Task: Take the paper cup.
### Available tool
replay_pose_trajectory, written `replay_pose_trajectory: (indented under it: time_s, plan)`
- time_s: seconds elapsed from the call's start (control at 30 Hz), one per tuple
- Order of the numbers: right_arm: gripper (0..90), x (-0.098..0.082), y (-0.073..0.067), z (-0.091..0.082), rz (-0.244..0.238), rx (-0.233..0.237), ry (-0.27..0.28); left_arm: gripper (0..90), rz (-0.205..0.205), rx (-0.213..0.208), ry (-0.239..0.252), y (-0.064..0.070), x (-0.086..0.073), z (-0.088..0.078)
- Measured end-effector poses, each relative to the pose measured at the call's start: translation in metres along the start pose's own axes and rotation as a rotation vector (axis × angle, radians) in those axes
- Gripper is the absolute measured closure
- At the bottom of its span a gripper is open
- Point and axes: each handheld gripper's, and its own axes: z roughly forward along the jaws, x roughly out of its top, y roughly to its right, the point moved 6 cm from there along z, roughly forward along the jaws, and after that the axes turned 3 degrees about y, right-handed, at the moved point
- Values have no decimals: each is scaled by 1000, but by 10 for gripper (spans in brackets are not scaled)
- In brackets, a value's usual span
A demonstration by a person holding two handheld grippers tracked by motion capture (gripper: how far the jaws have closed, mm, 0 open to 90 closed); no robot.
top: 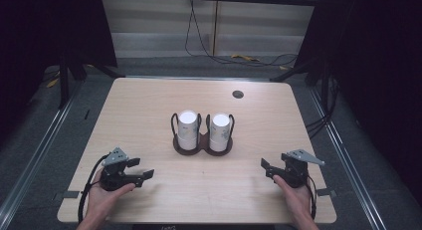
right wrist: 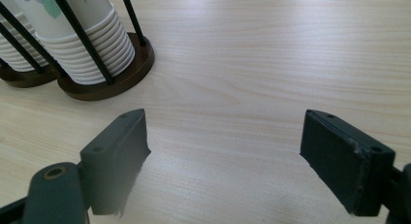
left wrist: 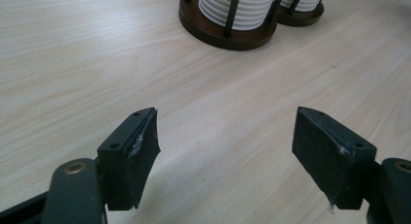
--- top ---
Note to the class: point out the aluminium floor rail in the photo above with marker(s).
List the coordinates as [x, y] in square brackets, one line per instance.
[348, 163]
[36, 157]

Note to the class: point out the black curtain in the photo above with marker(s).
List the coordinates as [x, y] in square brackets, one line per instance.
[40, 41]
[375, 74]

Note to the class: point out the white paper cup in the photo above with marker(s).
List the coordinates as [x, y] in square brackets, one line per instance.
[187, 130]
[220, 132]

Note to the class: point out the yellow tape strip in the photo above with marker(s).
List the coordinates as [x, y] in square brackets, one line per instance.
[245, 57]
[52, 83]

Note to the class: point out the grey tape piece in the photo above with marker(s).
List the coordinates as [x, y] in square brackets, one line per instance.
[326, 192]
[71, 194]

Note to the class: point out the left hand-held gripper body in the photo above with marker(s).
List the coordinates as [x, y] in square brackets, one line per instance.
[114, 177]

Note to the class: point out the round table grommet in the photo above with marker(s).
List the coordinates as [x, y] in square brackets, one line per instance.
[238, 94]

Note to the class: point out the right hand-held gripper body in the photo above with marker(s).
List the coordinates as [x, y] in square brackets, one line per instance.
[295, 172]

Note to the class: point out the black metal stand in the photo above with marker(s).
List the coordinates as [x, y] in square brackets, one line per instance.
[292, 72]
[63, 84]

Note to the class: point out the person's left hand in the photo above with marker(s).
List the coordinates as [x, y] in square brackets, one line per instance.
[103, 201]

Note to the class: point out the dark brown double cup holder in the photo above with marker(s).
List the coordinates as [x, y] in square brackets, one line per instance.
[203, 147]

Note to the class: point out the person's right hand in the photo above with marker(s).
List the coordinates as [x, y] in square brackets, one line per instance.
[298, 201]

